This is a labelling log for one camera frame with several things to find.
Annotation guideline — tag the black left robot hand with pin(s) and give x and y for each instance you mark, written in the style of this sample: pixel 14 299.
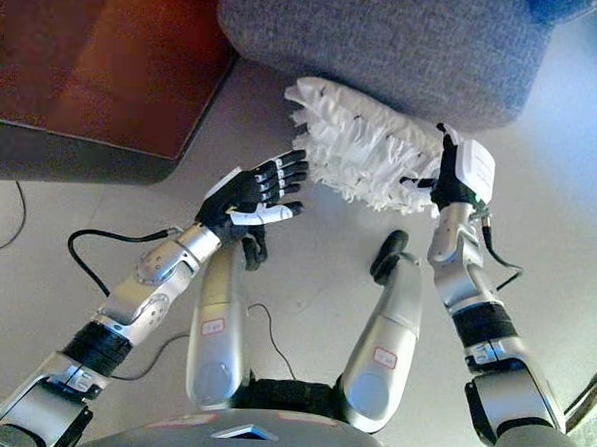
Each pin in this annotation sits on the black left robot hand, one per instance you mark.
pixel 245 195

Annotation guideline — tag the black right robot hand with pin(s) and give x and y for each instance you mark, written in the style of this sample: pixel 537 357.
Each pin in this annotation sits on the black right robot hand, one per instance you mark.
pixel 466 177

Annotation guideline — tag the white fringed pillow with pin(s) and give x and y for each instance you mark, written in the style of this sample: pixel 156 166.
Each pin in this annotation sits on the white fringed pillow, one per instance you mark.
pixel 362 152

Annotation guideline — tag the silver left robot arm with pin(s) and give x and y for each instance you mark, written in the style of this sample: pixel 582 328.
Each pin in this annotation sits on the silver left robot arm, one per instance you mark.
pixel 140 285

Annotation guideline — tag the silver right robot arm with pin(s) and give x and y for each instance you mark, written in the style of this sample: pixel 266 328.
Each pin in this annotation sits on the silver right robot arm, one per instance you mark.
pixel 479 313

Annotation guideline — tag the silver left robot leg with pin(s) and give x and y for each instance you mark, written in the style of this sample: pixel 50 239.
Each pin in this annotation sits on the silver left robot leg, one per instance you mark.
pixel 220 329

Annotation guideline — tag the grey fabric armchair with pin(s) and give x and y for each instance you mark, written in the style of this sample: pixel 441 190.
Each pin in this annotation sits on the grey fabric armchair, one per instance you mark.
pixel 388 43

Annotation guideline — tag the grey cabinet base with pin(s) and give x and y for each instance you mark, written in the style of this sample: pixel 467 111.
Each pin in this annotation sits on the grey cabinet base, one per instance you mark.
pixel 71 161

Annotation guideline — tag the brown wooden cabinet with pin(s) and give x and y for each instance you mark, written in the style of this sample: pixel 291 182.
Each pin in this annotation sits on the brown wooden cabinet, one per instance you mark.
pixel 112 58

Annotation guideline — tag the grey robot torso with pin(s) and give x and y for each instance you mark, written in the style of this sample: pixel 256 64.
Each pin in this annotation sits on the grey robot torso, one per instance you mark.
pixel 247 436

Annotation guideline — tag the grey metal bar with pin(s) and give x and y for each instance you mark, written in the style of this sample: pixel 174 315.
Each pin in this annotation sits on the grey metal bar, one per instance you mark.
pixel 590 394

